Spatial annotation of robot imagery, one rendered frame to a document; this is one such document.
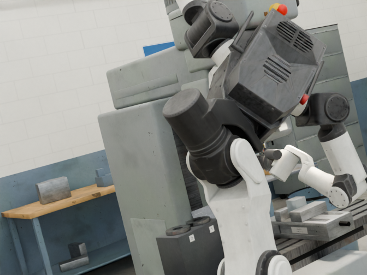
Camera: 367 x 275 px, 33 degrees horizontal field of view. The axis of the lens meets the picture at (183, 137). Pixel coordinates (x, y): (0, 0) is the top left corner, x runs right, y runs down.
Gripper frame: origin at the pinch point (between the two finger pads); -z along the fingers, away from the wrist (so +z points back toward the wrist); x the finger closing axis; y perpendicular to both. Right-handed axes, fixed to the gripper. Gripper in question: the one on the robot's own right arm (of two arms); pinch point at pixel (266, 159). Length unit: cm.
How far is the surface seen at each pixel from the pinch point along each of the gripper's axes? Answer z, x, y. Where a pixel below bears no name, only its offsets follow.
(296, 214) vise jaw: 4.5, -5.2, 22.9
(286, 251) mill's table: 13.4, 4.5, 33.1
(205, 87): -5.2, 15.9, -33.0
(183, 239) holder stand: 26, 42, 16
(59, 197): -358, 98, 28
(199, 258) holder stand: 23, 38, 24
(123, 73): -60, 41, -49
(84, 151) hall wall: -433, 65, -5
